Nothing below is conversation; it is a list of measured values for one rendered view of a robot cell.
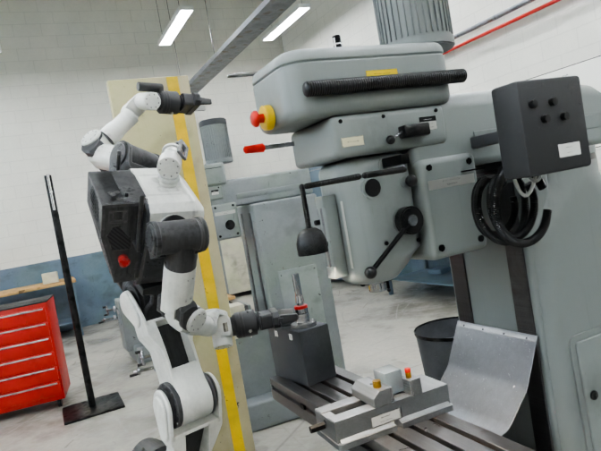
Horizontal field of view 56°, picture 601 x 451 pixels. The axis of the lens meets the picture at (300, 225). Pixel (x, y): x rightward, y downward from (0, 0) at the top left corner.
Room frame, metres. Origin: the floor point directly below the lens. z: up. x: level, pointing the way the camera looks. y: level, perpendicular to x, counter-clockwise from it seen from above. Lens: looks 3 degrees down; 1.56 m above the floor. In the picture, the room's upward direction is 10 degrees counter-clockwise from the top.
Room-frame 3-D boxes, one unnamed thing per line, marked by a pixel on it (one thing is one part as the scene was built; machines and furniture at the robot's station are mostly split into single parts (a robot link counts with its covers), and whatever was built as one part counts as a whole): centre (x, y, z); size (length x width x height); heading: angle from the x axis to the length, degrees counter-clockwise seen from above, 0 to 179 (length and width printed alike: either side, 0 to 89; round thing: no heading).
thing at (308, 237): (1.32, -0.02, 1.45); 0.07 x 0.07 x 0.06
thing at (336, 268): (1.43, -0.07, 1.45); 0.04 x 0.04 x 0.21; 24
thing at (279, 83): (1.48, -0.19, 1.81); 0.47 x 0.26 x 0.16; 114
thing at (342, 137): (1.50, -0.21, 1.68); 0.34 x 0.24 x 0.10; 114
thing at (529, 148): (1.30, -0.59, 1.62); 0.20 x 0.09 x 0.21; 114
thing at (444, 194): (1.56, -0.35, 1.47); 0.24 x 0.19 x 0.26; 24
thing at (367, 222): (1.48, -0.18, 1.47); 0.21 x 0.19 x 0.32; 24
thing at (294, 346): (1.99, 0.07, 1.03); 0.22 x 0.12 x 0.20; 32
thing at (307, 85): (1.36, -0.27, 1.79); 0.45 x 0.04 x 0.04; 114
